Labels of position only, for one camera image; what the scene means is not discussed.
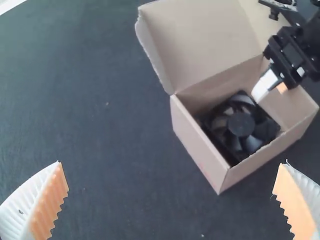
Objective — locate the black mat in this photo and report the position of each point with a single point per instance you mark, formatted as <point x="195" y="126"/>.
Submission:
<point x="75" y="100"/>

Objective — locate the black square fan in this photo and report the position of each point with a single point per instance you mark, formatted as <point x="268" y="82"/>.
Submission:
<point x="240" y="127"/>

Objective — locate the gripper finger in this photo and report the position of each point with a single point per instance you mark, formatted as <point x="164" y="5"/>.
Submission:
<point x="30" y="205"/>
<point x="297" y="200"/>

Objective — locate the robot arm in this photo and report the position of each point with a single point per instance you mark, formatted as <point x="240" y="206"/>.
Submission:
<point x="313" y="15"/>

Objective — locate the cardboard box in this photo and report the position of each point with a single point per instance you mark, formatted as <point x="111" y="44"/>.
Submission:
<point x="200" y="50"/>

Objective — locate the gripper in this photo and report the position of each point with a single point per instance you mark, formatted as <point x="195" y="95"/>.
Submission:
<point x="292" y="60"/>

